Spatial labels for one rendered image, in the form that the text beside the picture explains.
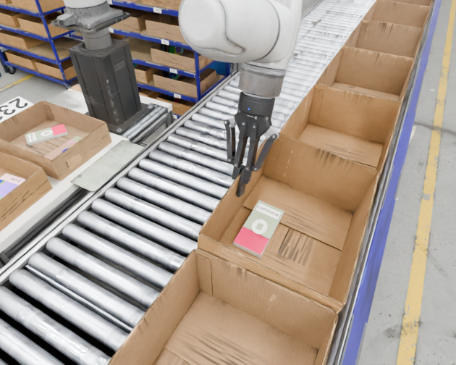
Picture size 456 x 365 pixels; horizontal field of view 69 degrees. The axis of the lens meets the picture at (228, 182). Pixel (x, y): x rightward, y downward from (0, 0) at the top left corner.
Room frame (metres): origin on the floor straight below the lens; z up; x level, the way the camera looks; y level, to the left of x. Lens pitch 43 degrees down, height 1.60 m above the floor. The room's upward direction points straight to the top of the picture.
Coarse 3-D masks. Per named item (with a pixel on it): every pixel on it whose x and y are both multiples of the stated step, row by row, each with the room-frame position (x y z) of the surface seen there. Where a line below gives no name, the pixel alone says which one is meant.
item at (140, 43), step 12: (156, 12) 2.37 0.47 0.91; (168, 12) 2.32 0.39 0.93; (132, 36) 2.49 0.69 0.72; (144, 36) 2.43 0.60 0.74; (156, 36) 2.42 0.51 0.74; (132, 48) 2.72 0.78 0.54; (144, 48) 2.72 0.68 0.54; (132, 60) 2.51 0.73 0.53; (144, 60) 2.48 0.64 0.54; (180, 72) 2.30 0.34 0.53; (192, 72) 2.26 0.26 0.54; (228, 72) 2.62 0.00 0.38; (144, 84) 2.48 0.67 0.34; (216, 84) 2.50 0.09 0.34; (192, 96) 2.29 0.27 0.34
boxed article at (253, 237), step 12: (264, 204) 0.61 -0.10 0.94; (252, 216) 0.57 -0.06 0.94; (264, 216) 0.57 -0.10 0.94; (276, 216) 0.58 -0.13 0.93; (252, 228) 0.53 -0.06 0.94; (264, 228) 0.53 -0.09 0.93; (240, 240) 0.49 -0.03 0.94; (252, 240) 0.49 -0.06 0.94; (264, 240) 0.50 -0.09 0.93; (252, 252) 0.46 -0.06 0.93
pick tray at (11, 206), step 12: (0, 156) 0.96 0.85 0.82; (12, 156) 0.93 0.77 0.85; (0, 168) 0.97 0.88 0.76; (12, 168) 0.95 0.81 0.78; (24, 168) 0.92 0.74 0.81; (36, 168) 0.88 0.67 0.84; (36, 180) 0.83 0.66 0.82; (48, 180) 0.87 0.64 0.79; (12, 192) 0.75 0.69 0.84; (24, 192) 0.78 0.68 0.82; (36, 192) 0.81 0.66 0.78; (0, 204) 0.71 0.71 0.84; (12, 204) 0.74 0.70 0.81; (24, 204) 0.76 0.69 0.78; (0, 216) 0.69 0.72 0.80; (12, 216) 0.72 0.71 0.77; (0, 228) 0.67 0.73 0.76
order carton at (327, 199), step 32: (256, 160) 0.66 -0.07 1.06; (288, 160) 0.71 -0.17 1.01; (320, 160) 0.68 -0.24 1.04; (256, 192) 0.67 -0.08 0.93; (288, 192) 0.68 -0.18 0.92; (320, 192) 0.67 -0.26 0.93; (352, 192) 0.63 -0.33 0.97; (224, 224) 0.52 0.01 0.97; (288, 224) 0.56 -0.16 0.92; (320, 224) 0.57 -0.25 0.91; (352, 224) 0.55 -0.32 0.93; (224, 256) 0.37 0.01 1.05; (256, 256) 0.46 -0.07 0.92; (288, 256) 0.47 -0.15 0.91; (320, 256) 0.47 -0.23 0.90; (352, 256) 0.39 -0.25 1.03; (320, 288) 0.38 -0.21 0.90
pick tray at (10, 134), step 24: (24, 120) 1.23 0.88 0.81; (48, 120) 1.31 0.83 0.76; (72, 120) 1.25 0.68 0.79; (96, 120) 1.18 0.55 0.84; (0, 144) 1.04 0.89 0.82; (24, 144) 1.12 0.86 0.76; (48, 144) 1.12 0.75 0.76; (96, 144) 1.08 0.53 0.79; (48, 168) 0.92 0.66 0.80; (72, 168) 0.96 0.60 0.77
